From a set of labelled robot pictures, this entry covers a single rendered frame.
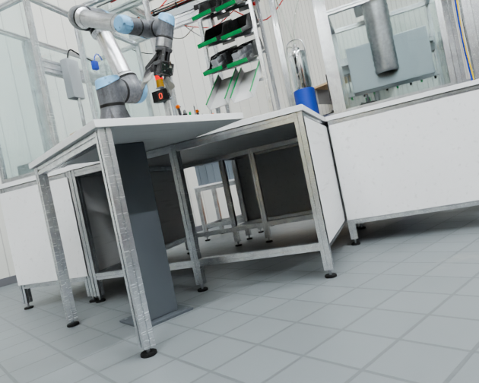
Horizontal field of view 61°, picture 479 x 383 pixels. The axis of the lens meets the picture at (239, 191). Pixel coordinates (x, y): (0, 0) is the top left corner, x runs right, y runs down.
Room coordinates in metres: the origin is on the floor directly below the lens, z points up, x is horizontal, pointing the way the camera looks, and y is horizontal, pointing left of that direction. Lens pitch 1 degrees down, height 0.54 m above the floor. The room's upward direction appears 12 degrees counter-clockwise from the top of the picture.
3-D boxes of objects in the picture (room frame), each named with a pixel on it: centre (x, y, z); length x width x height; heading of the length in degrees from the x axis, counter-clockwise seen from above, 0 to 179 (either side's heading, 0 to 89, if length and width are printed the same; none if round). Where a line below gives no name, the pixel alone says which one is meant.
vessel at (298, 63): (3.00, -0.61, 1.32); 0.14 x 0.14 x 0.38
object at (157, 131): (1.97, 0.47, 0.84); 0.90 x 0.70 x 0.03; 41
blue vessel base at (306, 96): (3.00, -0.61, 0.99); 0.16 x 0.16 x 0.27
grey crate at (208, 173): (4.60, 0.08, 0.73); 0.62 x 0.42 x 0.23; 69
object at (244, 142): (2.88, 0.07, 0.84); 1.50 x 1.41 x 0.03; 69
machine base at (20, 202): (3.27, 1.07, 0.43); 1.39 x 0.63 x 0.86; 159
